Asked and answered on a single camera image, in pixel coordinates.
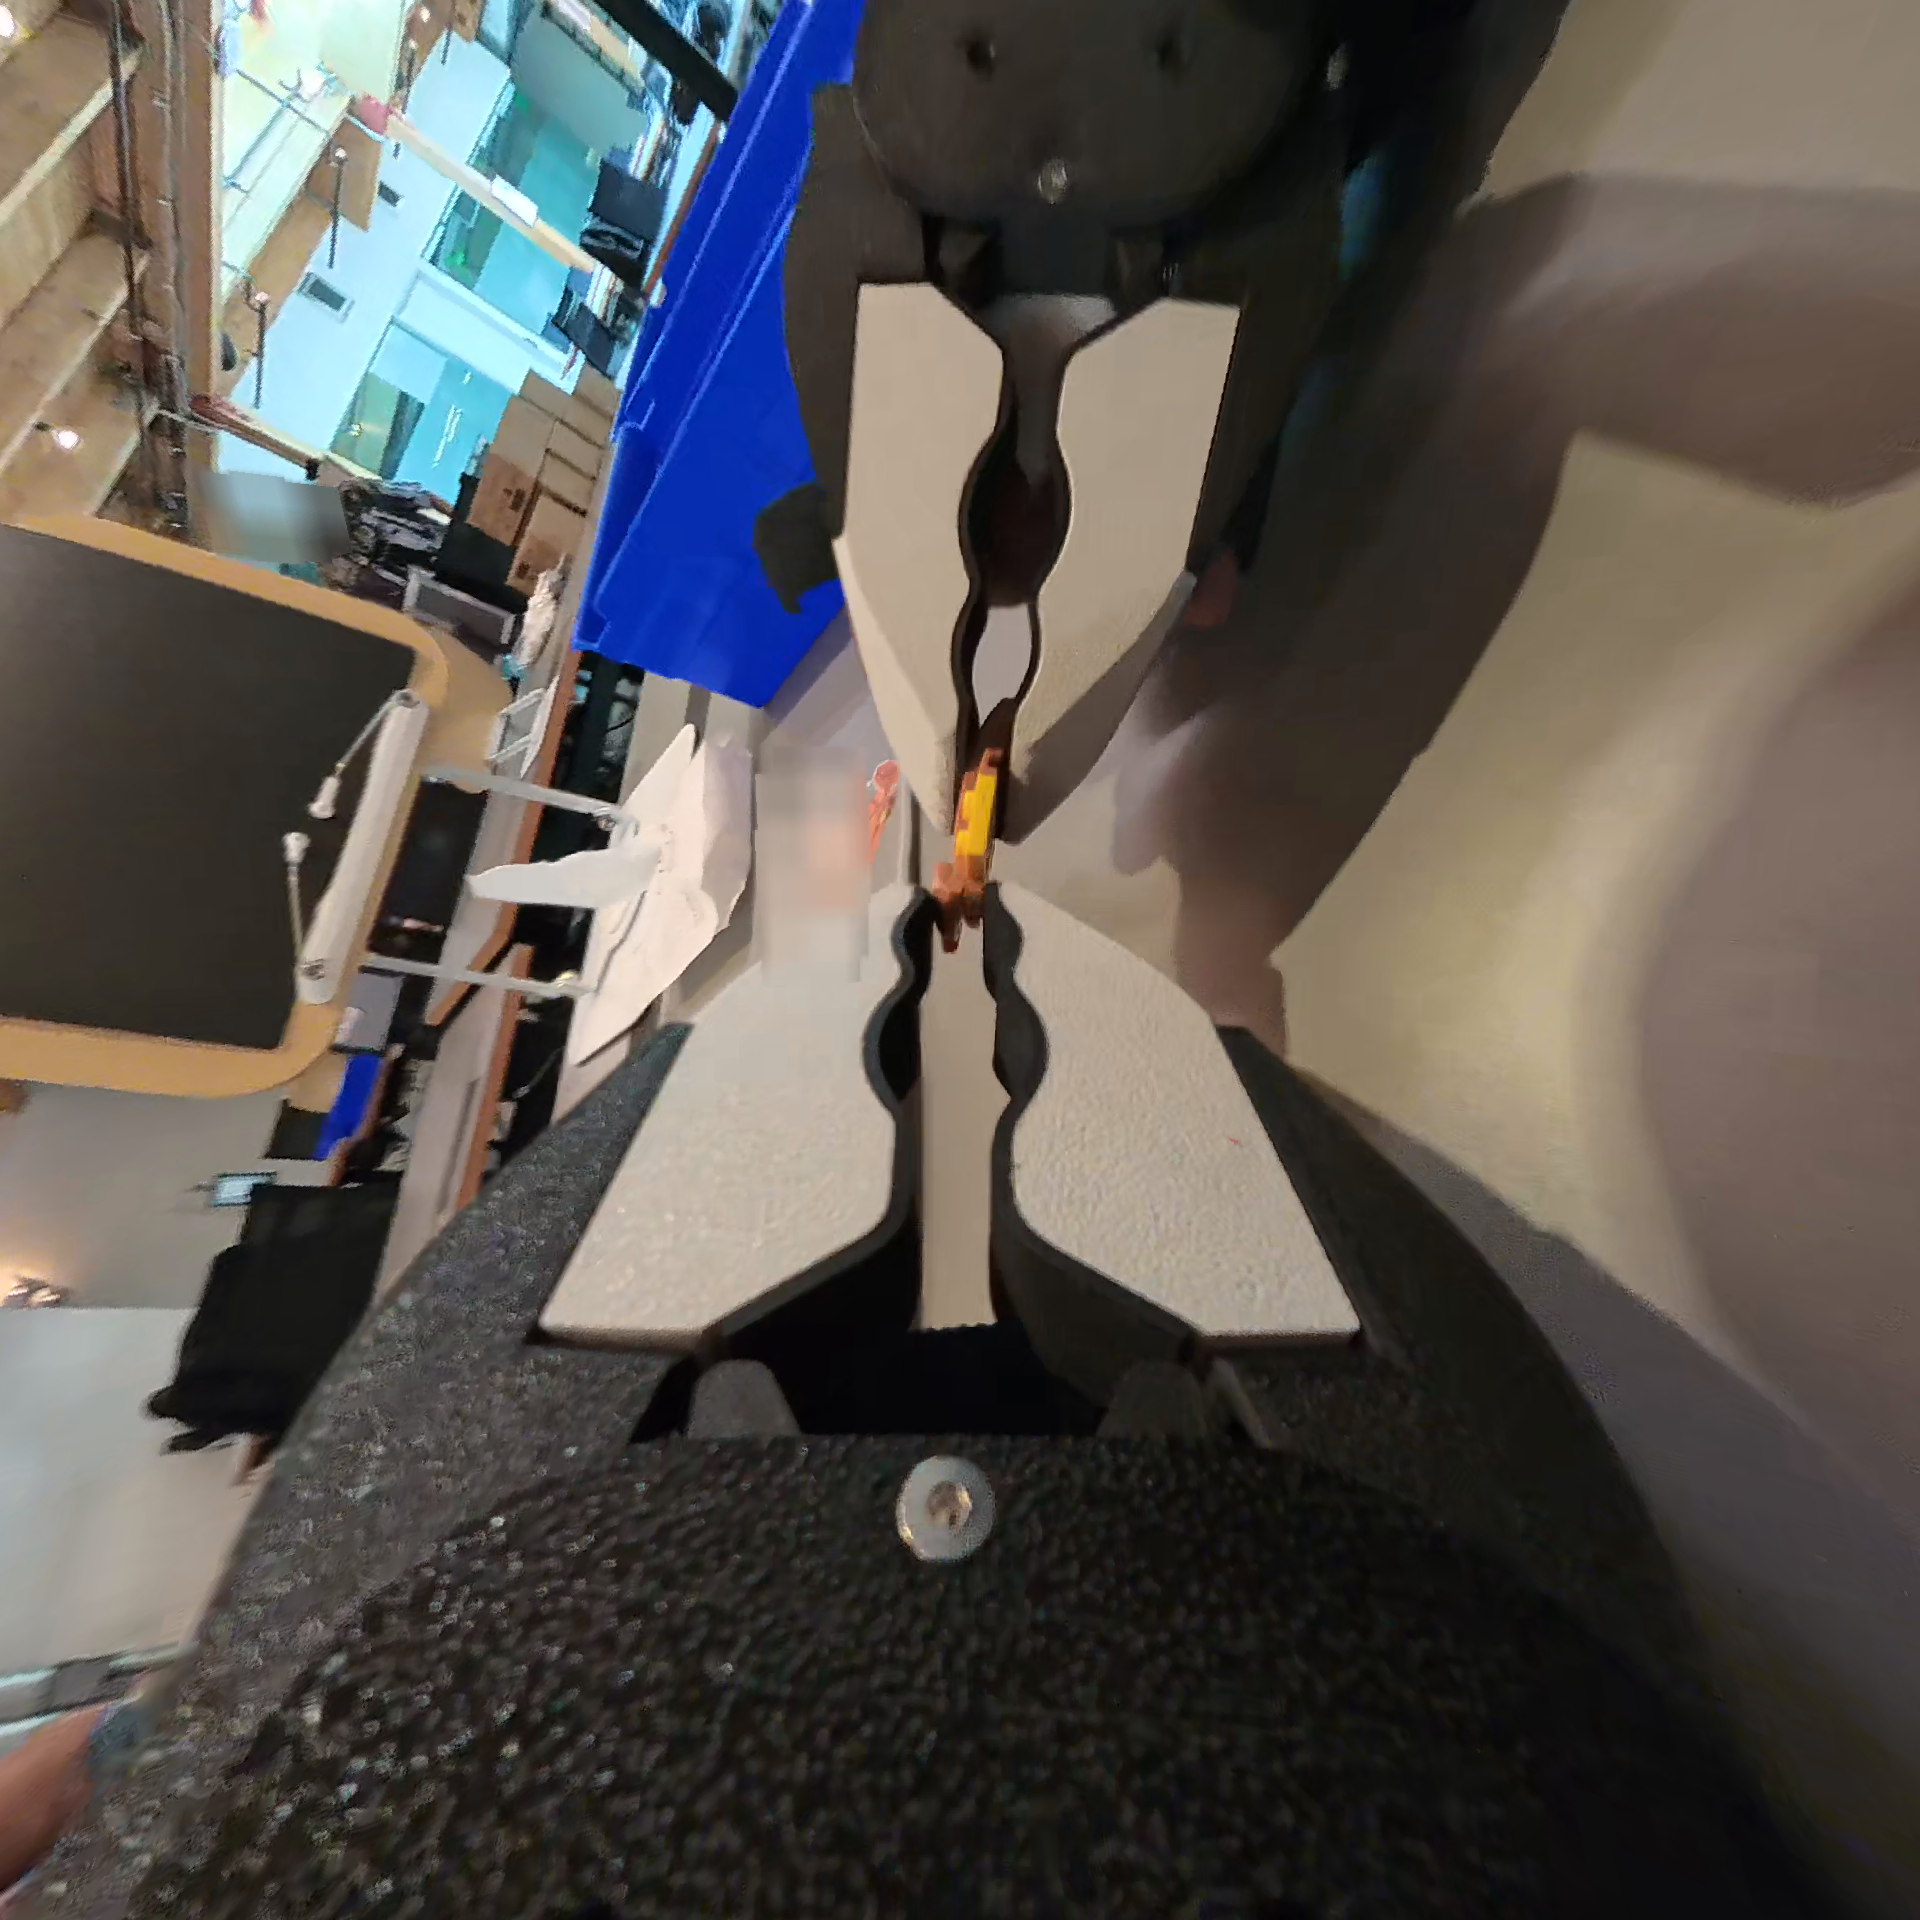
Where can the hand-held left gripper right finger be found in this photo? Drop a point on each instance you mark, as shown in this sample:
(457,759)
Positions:
(1170,1156)

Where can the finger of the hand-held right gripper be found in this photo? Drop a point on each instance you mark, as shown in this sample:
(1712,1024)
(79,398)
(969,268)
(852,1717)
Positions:
(1119,510)
(909,495)

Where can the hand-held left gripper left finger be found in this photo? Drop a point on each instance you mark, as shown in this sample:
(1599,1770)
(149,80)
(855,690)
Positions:
(734,1156)

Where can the yellow orange toy brick model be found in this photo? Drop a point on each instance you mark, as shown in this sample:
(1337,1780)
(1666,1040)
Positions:
(975,821)

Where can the blue plastic bin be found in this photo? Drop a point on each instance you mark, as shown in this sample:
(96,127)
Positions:
(721,450)

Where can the white paper sheet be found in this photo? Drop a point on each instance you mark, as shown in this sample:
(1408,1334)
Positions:
(662,886)

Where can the stack of cardboard boxes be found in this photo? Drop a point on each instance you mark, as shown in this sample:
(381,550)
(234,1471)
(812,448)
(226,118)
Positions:
(533,481)

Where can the small blue bin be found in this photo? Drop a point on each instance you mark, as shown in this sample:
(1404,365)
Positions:
(360,1102)

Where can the black cloth bag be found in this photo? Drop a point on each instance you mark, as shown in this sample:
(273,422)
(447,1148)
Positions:
(284,1305)

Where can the black table with wooden rim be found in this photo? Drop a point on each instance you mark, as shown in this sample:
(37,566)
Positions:
(165,780)

